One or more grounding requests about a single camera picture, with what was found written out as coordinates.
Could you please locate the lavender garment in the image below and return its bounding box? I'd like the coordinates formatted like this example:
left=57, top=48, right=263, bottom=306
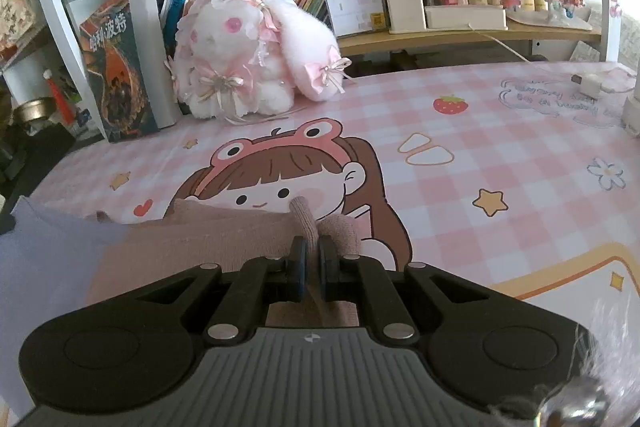
left=0, top=196, right=132, bottom=415

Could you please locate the white flat box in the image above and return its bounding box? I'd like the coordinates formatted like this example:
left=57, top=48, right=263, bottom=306
left=424, top=4, right=509, bottom=30

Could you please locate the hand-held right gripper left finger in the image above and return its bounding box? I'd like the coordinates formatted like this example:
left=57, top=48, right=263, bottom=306
left=134, top=237, right=309, bottom=341

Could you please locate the white charger plug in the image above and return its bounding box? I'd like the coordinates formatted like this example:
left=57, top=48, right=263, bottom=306
left=571, top=73, right=608, bottom=98

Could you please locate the pink checked desk mat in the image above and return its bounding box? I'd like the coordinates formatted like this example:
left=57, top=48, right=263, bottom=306
left=27, top=59, right=640, bottom=338

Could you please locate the pink white plush bunny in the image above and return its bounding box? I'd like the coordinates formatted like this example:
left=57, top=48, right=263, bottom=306
left=165, top=0, right=353, bottom=124

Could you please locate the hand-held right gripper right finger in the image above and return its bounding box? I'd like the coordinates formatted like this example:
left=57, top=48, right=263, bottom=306
left=320, top=237, right=494, bottom=341

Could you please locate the desk calendar card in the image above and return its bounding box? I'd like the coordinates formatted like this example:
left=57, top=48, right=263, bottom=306
left=322, top=0, right=388, bottom=38

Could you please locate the beige knitted garment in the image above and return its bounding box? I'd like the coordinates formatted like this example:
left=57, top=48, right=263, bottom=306
left=87, top=196, right=362, bottom=329

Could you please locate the large illustrated dark book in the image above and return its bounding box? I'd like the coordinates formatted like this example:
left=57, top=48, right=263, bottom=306
left=64, top=0, right=160, bottom=144

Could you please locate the white thick book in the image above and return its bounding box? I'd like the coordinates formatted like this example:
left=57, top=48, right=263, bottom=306
left=127, top=0, right=183, bottom=130

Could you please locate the white pen holder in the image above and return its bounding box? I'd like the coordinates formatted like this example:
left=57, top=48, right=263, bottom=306
left=384, top=0, right=428, bottom=34

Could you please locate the brass bowl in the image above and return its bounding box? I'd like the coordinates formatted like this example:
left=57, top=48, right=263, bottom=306
left=12, top=97, right=57, bottom=128

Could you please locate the white cable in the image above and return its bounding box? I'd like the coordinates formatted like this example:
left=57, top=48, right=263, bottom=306
left=467, top=23, right=640, bottom=95

